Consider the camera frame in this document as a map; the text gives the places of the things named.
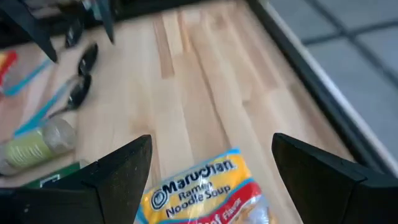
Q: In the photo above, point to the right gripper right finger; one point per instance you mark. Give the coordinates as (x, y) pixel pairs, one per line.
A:
(335, 193)

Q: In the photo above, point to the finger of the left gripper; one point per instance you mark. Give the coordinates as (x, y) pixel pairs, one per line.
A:
(107, 18)
(28, 28)

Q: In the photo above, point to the green pepper tin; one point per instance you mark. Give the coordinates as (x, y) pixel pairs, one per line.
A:
(51, 180)

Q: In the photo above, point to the orange red ramen packet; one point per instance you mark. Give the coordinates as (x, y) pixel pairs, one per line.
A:
(6, 63)

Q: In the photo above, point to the green label herb jar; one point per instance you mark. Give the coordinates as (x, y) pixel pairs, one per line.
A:
(28, 149)

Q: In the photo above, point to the yellow beef ramen packet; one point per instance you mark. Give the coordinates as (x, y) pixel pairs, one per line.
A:
(199, 193)

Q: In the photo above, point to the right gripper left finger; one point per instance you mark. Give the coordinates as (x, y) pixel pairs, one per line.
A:
(77, 199)

